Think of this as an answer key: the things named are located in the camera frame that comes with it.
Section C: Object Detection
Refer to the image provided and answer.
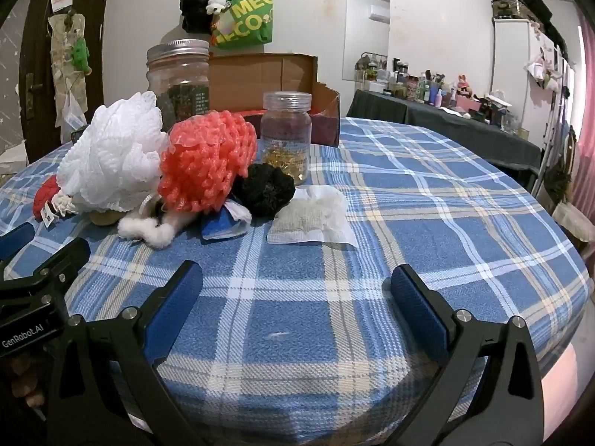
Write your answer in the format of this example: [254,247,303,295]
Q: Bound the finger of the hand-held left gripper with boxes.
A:
[4,237,91,290]
[0,222,36,262]

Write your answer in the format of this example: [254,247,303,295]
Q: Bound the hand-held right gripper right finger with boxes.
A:
[389,264,547,446]

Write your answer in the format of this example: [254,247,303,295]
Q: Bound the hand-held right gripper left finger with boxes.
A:
[46,260,219,446]

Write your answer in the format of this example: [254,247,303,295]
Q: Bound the cream braided scrunchie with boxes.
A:
[51,194,79,217]

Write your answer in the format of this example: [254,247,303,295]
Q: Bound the white fluffy star scrunchie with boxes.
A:
[117,208,181,249]

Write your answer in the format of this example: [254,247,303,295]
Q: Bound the blue cloth piece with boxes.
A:
[201,202,252,242]

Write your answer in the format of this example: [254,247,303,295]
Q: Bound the white mesh bath pouf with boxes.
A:
[57,91,169,213]

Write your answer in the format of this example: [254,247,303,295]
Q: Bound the black mesh sponge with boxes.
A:
[231,164,296,219]

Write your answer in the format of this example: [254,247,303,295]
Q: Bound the coral mesh bath pouf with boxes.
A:
[157,110,258,215]

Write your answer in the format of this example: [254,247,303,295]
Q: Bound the white sachet packet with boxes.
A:
[266,185,359,248]

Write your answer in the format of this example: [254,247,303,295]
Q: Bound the cardboard box with red inside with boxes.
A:
[207,53,342,148]

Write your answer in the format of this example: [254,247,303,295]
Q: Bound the person's left hand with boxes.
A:
[8,357,46,410]

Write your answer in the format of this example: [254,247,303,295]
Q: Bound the blue plaid tablecloth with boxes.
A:
[0,116,595,446]

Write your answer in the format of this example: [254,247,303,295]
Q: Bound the clear plastic bag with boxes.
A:
[62,92,89,144]

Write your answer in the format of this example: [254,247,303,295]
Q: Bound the table with dark cloth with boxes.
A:
[346,88,543,183]

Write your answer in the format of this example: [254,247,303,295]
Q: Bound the dark brown door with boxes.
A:
[20,0,113,164]

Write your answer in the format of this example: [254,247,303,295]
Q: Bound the cream paper door hanging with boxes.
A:
[48,11,89,103]

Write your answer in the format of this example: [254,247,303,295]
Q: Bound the green plush toy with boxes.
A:
[71,38,93,75]

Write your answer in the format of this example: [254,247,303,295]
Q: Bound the small clear plastic jar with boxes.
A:
[260,91,312,186]

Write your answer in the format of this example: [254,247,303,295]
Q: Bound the large jar with metal lid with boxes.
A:
[146,39,211,135]

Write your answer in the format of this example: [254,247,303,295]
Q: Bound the group of cosmetic bottles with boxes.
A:
[355,52,531,138]

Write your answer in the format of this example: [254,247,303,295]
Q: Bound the white refrigerator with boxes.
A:
[490,17,531,122]

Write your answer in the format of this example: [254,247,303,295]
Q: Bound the black hanging bag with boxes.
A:
[180,0,224,34]

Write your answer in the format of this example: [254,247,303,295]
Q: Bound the green tote bag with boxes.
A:
[211,0,275,50]

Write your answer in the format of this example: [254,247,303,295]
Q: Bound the dark suitcase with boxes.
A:
[491,0,566,52]

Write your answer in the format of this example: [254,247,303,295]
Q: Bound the wall mirror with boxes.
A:
[342,0,392,83]

